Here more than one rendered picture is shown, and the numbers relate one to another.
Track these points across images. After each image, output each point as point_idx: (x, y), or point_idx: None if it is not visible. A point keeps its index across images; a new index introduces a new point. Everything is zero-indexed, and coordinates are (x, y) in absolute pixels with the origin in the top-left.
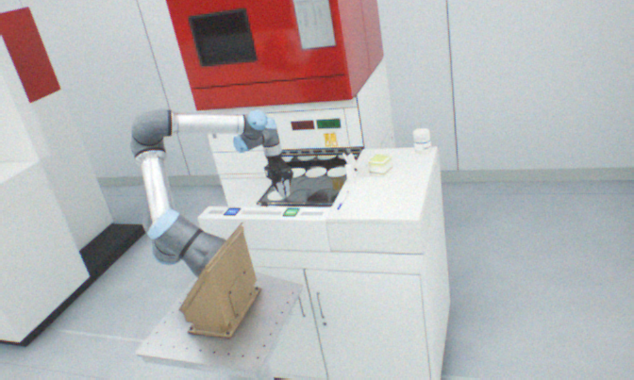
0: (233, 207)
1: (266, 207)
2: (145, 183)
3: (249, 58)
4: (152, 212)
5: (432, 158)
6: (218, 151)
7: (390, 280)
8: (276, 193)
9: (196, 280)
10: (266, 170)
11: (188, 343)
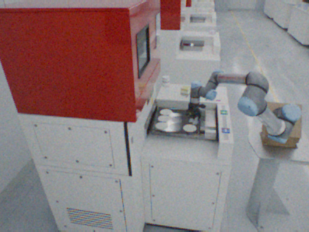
0: (222, 130)
1: (219, 120)
2: (272, 114)
3: (149, 61)
4: (279, 122)
5: (175, 84)
6: (132, 152)
7: None
8: (188, 128)
9: (262, 156)
10: (195, 113)
11: (302, 146)
